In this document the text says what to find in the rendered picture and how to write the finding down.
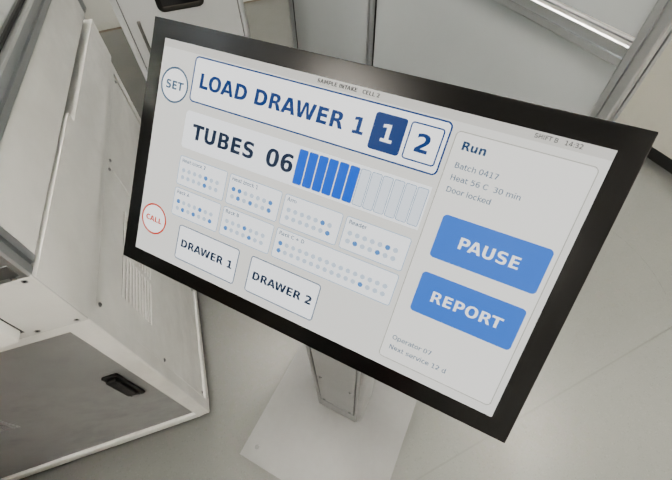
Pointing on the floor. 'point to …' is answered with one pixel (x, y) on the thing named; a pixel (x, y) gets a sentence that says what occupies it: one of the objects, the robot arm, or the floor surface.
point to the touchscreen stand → (329, 423)
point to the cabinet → (105, 342)
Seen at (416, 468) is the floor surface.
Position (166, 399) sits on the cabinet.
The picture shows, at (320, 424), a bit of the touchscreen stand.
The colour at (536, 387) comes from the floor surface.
